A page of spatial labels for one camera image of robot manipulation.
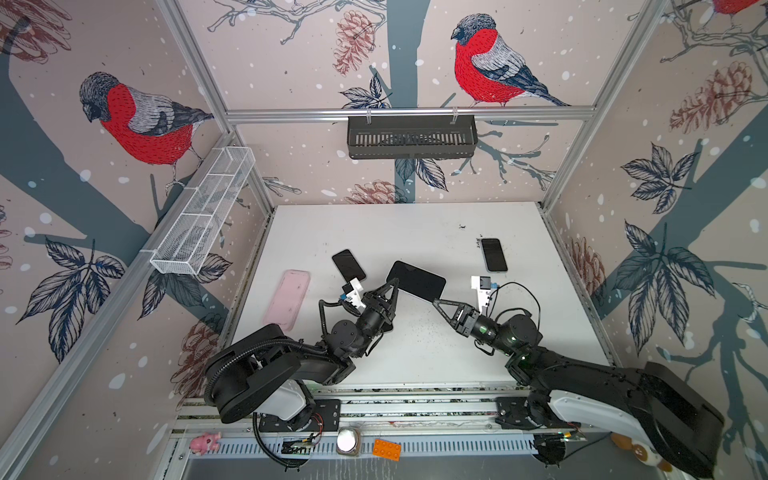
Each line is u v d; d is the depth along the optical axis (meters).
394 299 0.71
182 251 0.70
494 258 1.04
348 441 0.61
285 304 0.92
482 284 0.68
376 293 0.71
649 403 0.42
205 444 0.68
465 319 0.65
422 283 0.72
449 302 0.70
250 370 0.47
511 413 0.73
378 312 0.69
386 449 0.68
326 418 0.73
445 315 0.70
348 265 1.04
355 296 0.73
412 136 1.04
